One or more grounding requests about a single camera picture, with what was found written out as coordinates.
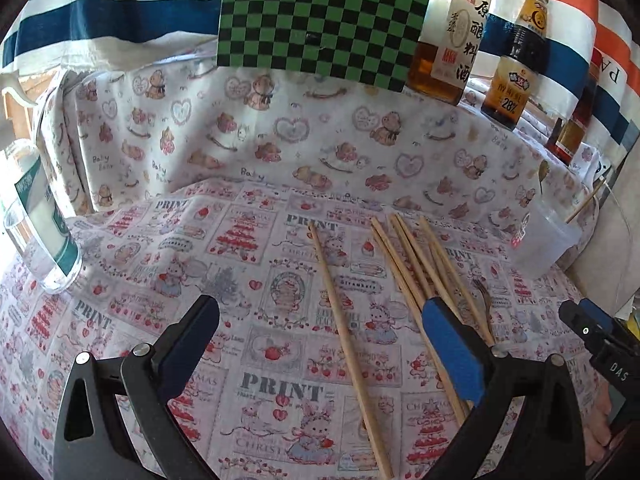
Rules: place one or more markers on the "clear plastic cup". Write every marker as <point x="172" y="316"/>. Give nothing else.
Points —
<point x="542" y="240"/>

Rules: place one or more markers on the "gold metal spoon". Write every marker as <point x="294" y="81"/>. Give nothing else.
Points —
<point x="543" y="170"/>

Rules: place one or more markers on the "bear printed white cloth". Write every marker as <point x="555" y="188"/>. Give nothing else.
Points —
<point x="320" y="140"/>

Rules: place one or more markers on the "wooden shelf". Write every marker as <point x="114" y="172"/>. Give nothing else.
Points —
<point x="20" y="125"/>

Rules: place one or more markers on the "white panel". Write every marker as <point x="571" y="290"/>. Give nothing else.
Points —
<point x="612" y="260"/>

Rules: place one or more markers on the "green black checkerboard card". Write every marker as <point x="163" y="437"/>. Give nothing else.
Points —
<point x="320" y="15"/>

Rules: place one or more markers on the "red label sauce bottle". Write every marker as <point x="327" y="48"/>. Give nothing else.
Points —
<point x="575" y="120"/>

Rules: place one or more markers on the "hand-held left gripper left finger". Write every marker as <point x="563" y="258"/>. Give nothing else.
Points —
<point x="184" y="356"/>

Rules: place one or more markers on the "red printed tablecloth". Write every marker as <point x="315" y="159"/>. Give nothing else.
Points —
<point x="280" y="340"/>

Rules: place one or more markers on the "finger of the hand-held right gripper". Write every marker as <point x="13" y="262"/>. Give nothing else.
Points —
<point x="580" y="322"/>

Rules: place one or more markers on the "person's right hand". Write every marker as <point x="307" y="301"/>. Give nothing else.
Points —
<point x="600" y="425"/>

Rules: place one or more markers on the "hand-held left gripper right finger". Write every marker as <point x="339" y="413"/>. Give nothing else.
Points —
<point x="452" y="350"/>

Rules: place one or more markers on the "amber cooking wine bottle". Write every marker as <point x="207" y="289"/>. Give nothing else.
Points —
<point x="450" y="45"/>

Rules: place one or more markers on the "small brown glass bottle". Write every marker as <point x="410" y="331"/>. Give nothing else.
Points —
<point x="554" y="137"/>

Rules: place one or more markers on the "dark vinegar bottle yellow label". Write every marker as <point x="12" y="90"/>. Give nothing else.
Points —
<point x="515" y="70"/>

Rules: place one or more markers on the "orange blue striped white cloth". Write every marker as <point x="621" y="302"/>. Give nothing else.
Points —
<point x="115" y="20"/>

